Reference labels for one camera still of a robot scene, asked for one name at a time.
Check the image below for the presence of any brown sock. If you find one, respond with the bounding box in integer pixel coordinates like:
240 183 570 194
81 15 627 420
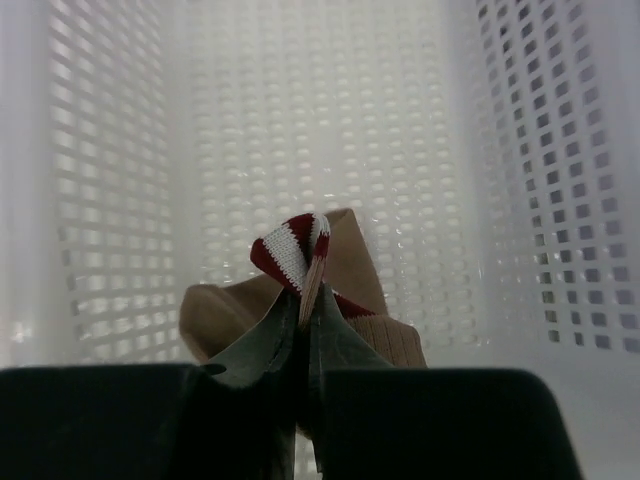
179 208 426 368

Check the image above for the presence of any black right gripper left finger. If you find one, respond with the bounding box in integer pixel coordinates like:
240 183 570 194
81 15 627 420
1 293 299 479

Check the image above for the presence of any white plastic basket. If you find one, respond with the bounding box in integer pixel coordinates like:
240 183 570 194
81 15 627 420
1 1 639 479

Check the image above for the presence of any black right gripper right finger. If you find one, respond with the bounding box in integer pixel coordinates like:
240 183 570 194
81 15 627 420
294 286 583 479

